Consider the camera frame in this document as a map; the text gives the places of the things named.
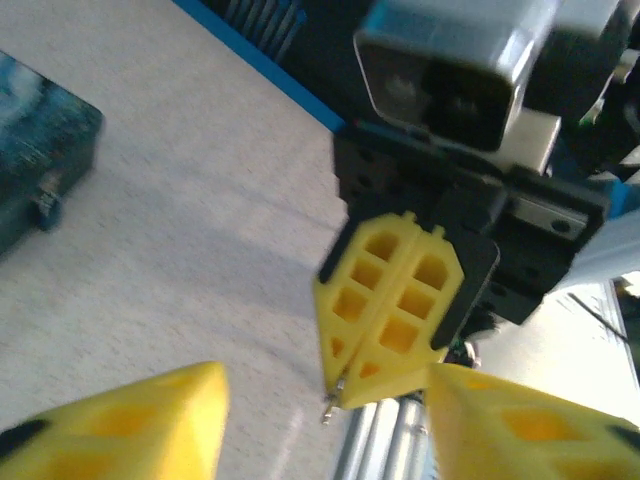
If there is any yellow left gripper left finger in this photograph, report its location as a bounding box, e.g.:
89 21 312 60
0 361 232 480

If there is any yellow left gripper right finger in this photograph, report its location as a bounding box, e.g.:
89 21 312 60
427 363 640 480

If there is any small metal pin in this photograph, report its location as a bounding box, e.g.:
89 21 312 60
319 367 351 427

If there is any grey metal panel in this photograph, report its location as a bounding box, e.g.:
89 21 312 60
474 272 629 399

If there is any blue table border strip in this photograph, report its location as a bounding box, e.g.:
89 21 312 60
171 0 347 135

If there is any blue starry night tin box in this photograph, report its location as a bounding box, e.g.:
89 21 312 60
0 49 107 257

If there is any aluminium frame rail with slots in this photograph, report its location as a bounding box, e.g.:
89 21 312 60
332 392 436 480

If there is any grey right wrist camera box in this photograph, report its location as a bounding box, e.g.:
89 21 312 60
352 0 564 175

